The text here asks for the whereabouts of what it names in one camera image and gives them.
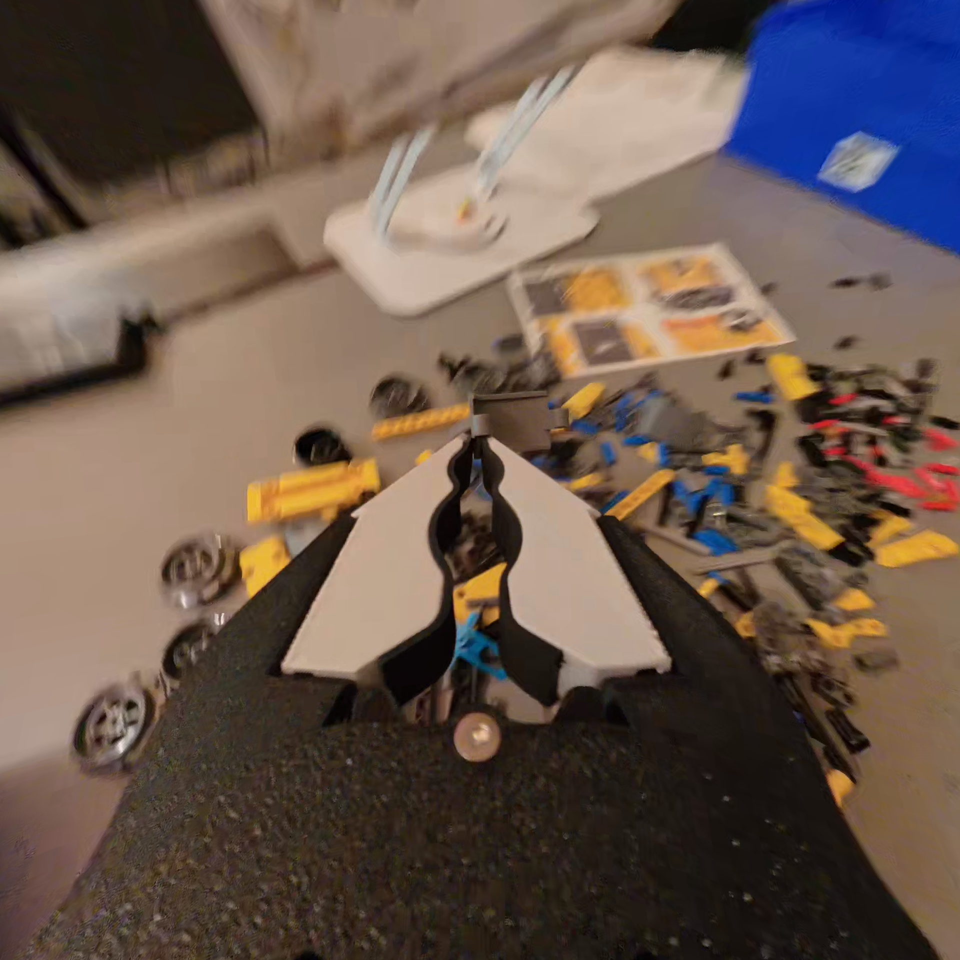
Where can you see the yellow perforated beam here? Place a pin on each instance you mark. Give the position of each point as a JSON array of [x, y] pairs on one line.
[[420, 422]]

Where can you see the black toy tyre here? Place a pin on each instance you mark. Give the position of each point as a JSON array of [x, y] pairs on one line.
[[321, 448], [397, 397]]

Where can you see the pile of building brick pieces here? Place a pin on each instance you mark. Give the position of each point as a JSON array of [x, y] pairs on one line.
[[795, 517]]

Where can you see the chrome toy wheel rim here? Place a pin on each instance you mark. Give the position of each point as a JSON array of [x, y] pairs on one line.
[[199, 571], [187, 649], [112, 727]]

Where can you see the black monitor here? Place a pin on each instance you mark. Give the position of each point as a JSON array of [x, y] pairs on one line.
[[112, 75]]

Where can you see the small yellow brick piece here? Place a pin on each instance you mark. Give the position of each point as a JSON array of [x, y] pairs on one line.
[[262, 562]]

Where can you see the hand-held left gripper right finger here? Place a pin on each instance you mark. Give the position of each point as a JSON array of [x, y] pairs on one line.
[[570, 585]]

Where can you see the white book stand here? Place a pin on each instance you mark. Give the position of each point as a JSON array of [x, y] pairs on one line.
[[450, 270]]

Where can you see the white printed paper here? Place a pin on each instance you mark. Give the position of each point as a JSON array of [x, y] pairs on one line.
[[637, 120]]

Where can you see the yellow and grey sticker sheet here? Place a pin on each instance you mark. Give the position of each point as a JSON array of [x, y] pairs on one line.
[[645, 307]]

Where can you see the blue plastic bin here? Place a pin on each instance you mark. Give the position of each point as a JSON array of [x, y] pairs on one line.
[[840, 75]]

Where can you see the large yellow brick piece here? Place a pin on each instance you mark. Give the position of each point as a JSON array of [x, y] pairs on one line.
[[311, 491]]

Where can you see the grey panel with engraved lines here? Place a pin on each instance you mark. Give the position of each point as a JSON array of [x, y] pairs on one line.
[[514, 420]]

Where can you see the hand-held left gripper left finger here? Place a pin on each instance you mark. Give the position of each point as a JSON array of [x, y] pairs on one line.
[[375, 585]]

